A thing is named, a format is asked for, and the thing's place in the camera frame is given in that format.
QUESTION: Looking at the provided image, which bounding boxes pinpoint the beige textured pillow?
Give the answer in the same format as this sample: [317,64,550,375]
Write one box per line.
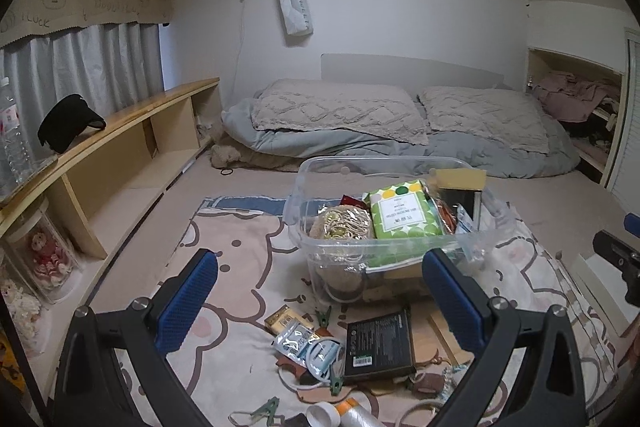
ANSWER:
[251,79,432,148]
[417,86,552,154]

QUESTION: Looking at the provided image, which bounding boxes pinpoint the yellowish translucent phone case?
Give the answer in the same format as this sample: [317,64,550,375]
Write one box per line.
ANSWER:
[429,168,489,194]

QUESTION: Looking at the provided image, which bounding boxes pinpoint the fuzzy beige headband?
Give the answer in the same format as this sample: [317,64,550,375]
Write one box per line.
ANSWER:
[308,204,377,304]

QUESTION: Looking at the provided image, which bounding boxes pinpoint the black visor cap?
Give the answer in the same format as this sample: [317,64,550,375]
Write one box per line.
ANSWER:
[37,94,108,156]

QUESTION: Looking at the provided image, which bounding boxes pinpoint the printed curtain valance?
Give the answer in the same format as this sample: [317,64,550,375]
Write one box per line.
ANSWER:
[0,0,176,48]

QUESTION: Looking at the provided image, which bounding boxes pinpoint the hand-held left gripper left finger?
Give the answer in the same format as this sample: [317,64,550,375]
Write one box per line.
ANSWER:
[52,248,221,427]

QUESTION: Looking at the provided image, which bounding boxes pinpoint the white bottle orange cap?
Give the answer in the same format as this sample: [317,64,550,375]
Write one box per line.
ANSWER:
[334,398,397,427]

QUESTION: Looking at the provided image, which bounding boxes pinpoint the silver sachet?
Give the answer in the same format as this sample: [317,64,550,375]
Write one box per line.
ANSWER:
[273,321,314,361]

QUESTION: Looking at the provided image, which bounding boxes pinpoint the clear plastic storage box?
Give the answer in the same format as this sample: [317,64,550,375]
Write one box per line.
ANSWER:
[282,155,489,306]

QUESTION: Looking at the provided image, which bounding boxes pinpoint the wooden shelf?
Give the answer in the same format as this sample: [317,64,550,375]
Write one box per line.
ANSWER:
[0,77,222,249]

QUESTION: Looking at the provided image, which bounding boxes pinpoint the blue sachet packet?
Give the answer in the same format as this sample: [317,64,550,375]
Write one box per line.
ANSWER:
[299,339,347,384]

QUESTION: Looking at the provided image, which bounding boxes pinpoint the gold packet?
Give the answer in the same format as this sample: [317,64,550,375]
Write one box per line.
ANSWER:
[263,305,297,336]

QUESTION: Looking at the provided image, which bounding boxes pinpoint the doll display case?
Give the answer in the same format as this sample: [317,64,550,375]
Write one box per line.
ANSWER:
[4,201,84,306]

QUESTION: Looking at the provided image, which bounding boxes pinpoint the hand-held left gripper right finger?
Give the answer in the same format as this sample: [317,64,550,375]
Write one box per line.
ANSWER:
[421,248,591,427]

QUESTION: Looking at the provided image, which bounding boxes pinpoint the grey duvet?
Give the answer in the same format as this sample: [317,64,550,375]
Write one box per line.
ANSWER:
[220,96,582,180]

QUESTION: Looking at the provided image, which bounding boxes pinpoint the grey curtain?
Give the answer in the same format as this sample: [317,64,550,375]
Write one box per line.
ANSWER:
[0,20,164,148]

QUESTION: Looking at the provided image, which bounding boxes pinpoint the white tube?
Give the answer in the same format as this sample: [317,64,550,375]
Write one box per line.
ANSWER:
[305,401,342,427]

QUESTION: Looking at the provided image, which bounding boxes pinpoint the white printed packet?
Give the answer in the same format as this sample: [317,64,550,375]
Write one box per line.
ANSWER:
[455,205,474,236]

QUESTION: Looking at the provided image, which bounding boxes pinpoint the pile of clothes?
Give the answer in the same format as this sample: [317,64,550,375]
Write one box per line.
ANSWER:
[532,73,622,144]

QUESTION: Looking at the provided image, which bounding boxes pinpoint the white louvre door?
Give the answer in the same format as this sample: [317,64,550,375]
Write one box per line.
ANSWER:
[607,26,640,214]

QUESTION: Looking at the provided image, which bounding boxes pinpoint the bag of rubber bands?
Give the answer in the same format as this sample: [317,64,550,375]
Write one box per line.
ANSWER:
[434,199,459,234]

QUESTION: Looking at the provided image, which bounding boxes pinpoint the black box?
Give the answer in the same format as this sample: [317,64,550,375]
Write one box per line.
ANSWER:
[342,305,417,384]

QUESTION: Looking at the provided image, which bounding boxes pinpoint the white hanging bag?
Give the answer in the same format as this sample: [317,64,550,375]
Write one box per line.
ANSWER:
[277,0,316,38]

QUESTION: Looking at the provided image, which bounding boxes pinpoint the clear water bottle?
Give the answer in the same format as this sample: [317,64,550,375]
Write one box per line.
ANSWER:
[0,76,34,198]

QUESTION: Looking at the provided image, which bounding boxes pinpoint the fuzzy beige plush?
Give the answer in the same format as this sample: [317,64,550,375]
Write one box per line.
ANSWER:
[208,144,247,170]

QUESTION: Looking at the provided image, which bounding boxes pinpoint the wooden closet niche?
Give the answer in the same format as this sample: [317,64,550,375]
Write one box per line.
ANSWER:
[525,47,627,186]

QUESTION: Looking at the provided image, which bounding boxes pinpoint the white board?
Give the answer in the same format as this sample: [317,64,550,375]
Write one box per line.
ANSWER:
[569,251,627,339]

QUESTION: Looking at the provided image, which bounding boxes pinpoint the green dotted packet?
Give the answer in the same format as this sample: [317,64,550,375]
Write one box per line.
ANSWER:
[362,179,449,269]

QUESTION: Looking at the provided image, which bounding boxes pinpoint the black flat object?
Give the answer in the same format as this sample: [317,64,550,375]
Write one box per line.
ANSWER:
[439,187,484,229]

